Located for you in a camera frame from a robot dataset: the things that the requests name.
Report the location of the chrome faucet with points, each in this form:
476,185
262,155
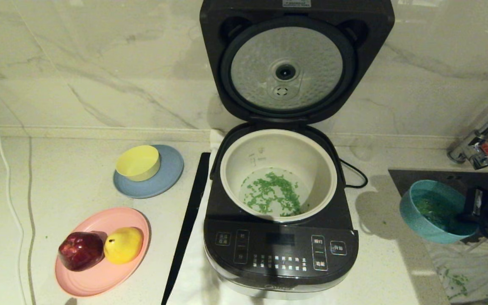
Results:
487,129

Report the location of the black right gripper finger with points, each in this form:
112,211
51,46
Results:
468,218

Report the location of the yellow pear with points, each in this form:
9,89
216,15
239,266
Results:
123,245

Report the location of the black rice cooker body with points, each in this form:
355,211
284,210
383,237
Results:
278,254

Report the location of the pink plate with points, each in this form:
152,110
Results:
100,279

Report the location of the steel sink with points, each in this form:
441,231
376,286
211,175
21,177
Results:
472,178

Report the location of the yellow bowl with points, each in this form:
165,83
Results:
138,163

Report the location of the white inner pot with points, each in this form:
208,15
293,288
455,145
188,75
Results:
311,161

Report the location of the flat black strip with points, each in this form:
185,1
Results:
189,220

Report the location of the black rice cooker lid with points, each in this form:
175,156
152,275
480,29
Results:
375,42

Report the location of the blue plate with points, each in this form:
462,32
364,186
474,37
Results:
170,173

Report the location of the white cloth with green specks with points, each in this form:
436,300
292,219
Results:
472,271

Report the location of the teal bowl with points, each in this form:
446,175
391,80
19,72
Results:
413,216

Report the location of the red apple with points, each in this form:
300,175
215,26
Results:
81,250

